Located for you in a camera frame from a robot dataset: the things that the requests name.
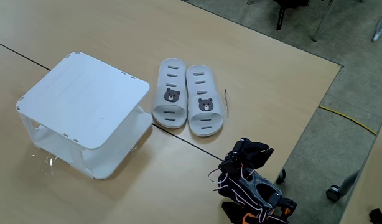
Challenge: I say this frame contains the black floor object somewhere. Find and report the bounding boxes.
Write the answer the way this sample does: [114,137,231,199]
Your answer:
[368,208,382,224]

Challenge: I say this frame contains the white bear slipper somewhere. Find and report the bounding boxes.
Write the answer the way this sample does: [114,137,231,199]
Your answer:
[151,58,189,129]
[185,64,226,138]

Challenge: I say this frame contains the white plastic box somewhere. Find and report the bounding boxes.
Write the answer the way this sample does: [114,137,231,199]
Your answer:
[16,51,154,180]

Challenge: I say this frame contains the black table caster wheel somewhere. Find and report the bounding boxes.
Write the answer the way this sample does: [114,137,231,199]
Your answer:
[276,168,287,185]

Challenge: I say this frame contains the grey caster with leg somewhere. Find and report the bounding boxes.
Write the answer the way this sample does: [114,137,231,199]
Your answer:
[325,170,360,203]

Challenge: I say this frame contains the black chair base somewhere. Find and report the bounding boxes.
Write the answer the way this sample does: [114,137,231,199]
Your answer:
[273,0,310,31]

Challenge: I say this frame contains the yellow floor cable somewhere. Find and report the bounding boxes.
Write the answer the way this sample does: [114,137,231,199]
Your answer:
[319,105,378,136]

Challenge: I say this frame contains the metal chair leg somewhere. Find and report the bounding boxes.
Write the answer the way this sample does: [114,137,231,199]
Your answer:
[312,0,335,42]

